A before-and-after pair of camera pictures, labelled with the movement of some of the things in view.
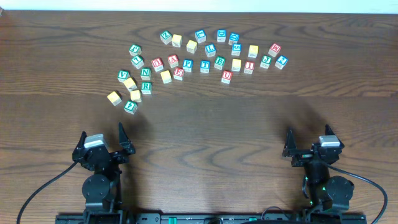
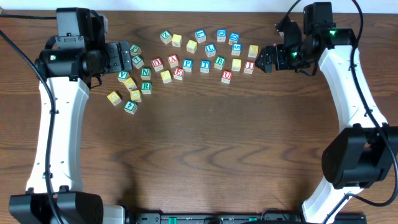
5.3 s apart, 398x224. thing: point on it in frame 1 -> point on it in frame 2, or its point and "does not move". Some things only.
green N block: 145,73 does not move
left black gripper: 104,155 -> 112,57
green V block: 123,75 does not move
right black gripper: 311,156 -> 275,58
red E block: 178,73 does not move
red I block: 249,67 does not move
